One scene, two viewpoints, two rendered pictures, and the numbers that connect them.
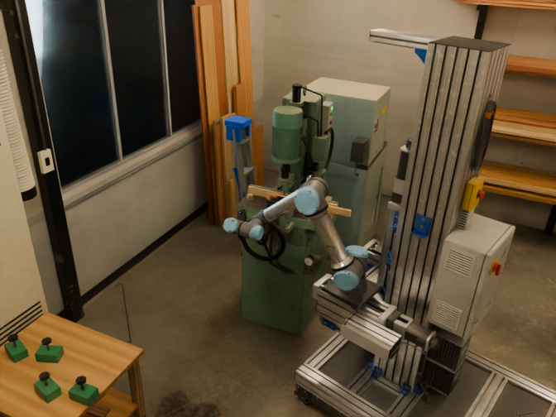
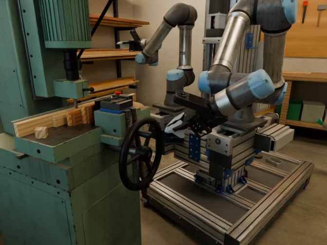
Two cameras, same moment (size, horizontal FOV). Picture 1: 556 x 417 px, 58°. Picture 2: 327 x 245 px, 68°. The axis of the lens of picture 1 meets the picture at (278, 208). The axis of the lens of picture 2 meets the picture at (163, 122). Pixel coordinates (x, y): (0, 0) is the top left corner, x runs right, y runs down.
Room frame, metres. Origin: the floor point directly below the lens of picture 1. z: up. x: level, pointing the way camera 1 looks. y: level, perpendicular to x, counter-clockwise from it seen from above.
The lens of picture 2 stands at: (2.32, 0.92, 1.21)
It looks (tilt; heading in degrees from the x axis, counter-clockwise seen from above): 18 degrees down; 277
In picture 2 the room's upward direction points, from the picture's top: straight up
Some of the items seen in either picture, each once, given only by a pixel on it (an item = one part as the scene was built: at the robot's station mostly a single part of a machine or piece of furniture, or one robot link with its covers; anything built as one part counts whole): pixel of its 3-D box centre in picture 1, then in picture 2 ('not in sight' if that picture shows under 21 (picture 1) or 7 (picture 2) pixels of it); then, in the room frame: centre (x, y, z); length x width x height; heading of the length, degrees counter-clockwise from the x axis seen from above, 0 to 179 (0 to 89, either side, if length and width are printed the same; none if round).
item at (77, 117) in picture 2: not in sight; (95, 112); (2.75, -0.07, 0.93); 0.25 x 0.02 x 0.05; 69
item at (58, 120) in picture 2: (307, 203); (101, 107); (2.77, -0.18, 0.92); 0.55 x 0.02 x 0.04; 69
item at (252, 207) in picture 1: (283, 214); (103, 126); (2.71, -0.04, 0.87); 0.61 x 0.30 x 0.06; 69
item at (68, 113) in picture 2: not in sight; (88, 112); (2.78, -0.05, 0.93); 0.22 x 0.01 x 0.06; 69
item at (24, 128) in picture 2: (291, 198); (81, 111); (2.83, -0.08, 0.93); 0.60 x 0.02 x 0.05; 69
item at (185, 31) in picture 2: not in sight; (185, 47); (2.40, -0.83, 1.19); 0.15 x 0.12 x 0.55; 65
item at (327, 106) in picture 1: (325, 116); not in sight; (3.07, -0.28, 1.40); 0.10 x 0.06 x 0.16; 159
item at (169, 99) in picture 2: not in sight; (174, 97); (2.45, -0.71, 0.87); 0.15 x 0.15 x 0.10
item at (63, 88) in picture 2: (285, 183); (71, 90); (2.84, -0.05, 1.03); 0.14 x 0.07 x 0.09; 159
